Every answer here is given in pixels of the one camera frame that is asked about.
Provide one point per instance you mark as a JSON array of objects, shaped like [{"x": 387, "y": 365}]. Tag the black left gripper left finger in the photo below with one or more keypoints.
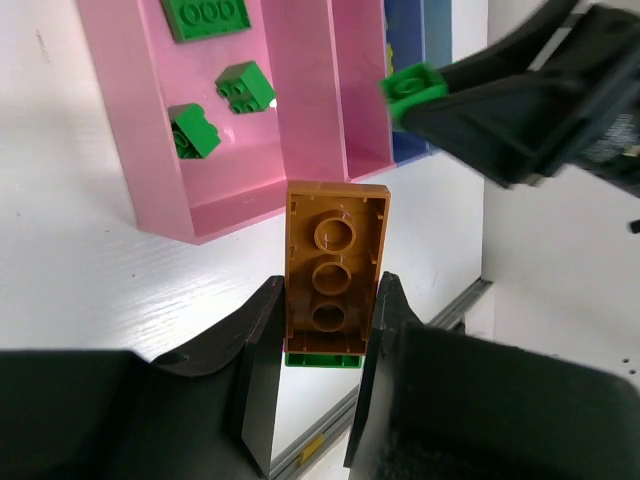
[{"x": 204, "y": 410}]

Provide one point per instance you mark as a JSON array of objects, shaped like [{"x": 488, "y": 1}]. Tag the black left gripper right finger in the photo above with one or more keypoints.
[{"x": 466, "y": 408}]

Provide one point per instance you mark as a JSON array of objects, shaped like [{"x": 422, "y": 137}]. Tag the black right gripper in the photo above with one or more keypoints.
[{"x": 579, "y": 104}]

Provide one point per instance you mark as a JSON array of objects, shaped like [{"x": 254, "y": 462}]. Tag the lime lego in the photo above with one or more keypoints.
[{"x": 412, "y": 86}]

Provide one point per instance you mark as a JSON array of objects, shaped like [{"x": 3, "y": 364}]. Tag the brown lego plate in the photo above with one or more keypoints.
[{"x": 334, "y": 244}]

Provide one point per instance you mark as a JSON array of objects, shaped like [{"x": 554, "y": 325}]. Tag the green square lego brick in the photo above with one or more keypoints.
[{"x": 246, "y": 88}]

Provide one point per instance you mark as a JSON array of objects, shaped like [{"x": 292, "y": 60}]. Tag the small dark green lego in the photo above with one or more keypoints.
[{"x": 194, "y": 136}]

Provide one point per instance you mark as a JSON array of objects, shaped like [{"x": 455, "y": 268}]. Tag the long green lego brick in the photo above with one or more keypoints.
[{"x": 194, "y": 20}]

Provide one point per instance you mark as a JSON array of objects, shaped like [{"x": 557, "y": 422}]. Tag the light blue bin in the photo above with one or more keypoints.
[{"x": 438, "y": 32}]

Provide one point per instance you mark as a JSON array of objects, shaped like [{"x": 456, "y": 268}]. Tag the dark blue bin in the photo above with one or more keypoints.
[{"x": 405, "y": 39}]

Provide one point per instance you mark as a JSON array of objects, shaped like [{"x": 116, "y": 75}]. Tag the narrow pink bin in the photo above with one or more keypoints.
[{"x": 360, "y": 36}]

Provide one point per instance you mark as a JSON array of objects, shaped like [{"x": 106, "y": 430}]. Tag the large pink bin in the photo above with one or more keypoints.
[{"x": 216, "y": 105}]

